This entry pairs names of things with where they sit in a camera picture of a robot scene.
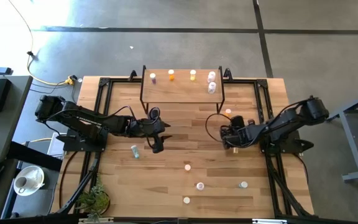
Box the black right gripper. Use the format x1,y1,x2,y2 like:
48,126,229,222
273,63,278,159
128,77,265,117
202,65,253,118
219,124,259,149

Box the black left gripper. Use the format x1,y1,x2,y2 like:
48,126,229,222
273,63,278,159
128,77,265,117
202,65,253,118
127,117,173,141

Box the green potted plant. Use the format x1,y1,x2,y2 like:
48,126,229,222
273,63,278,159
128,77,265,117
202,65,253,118
75,177,111,222

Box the white coffee cup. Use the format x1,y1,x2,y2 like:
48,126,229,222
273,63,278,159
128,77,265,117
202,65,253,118
13,175,30,191

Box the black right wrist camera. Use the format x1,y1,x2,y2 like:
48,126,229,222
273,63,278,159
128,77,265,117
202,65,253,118
231,115,245,127

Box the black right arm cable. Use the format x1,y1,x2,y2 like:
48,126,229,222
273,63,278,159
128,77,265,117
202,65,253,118
204,113,232,143

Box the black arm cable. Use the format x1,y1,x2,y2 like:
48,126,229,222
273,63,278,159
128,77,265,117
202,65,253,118
204,113,232,143
104,105,162,150

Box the wooden shelf with black frame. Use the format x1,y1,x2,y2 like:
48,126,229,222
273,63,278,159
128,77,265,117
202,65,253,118
139,65,227,115

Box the black aluminium rig frame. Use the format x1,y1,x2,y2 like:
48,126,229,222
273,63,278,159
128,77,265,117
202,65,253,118
56,70,313,218

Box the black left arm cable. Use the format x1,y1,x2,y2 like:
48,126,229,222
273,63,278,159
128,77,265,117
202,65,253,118
104,105,162,150

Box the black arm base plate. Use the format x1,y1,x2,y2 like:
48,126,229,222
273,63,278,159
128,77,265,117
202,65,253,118
258,129,315,155
56,127,108,153

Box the silver bracket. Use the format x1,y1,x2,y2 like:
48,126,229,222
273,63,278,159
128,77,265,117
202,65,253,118
78,217,114,223
252,218,288,224

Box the black floor cables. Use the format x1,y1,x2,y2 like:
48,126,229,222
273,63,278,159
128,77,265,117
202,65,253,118
29,81,79,105

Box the grey metal cart frame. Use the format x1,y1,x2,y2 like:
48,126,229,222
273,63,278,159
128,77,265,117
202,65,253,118
321,86,358,183

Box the yellow cable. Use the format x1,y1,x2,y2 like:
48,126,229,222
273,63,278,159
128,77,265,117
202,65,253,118
7,0,71,86

